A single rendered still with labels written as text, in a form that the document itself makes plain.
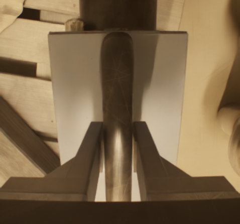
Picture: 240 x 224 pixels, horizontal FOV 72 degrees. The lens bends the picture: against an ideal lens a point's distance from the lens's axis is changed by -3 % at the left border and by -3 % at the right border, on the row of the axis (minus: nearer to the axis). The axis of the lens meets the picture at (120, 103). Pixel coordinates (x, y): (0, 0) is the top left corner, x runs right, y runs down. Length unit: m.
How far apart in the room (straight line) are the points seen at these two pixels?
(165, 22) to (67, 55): 0.32
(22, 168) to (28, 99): 0.18
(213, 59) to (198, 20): 0.14
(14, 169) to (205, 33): 0.67
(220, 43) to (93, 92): 0.54
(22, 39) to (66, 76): 0.33
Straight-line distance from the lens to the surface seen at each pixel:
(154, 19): 0.23
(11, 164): 0.50
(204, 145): 0.73
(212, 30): 0.65
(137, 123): 0.15
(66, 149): 0.21
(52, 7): 0.48
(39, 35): 0.48
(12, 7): 0.50
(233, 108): 0.66
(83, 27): 0.20
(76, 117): 0.19
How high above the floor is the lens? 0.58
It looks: 75 degrees down
